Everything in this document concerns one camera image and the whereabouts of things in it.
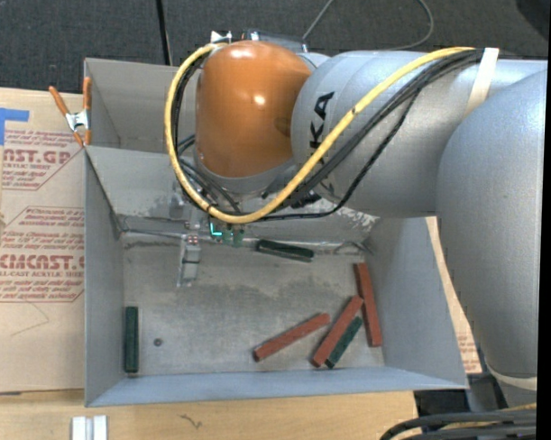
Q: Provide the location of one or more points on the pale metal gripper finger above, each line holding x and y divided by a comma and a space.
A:
193, 257
185, 281

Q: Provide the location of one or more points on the grey metal bin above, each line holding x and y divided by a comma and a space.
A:
236, 303

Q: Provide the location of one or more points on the dark green flat block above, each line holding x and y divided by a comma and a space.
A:
344, 342
132, 340
285, 251

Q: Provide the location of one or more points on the red-brown flat block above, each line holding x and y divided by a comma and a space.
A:
337, 331
368, 303
291, 337

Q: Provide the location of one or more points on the brown cardboard board red print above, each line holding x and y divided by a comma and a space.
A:
36, 233

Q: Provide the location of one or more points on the black cylinder on white bracket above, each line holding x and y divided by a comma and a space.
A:
308, 200

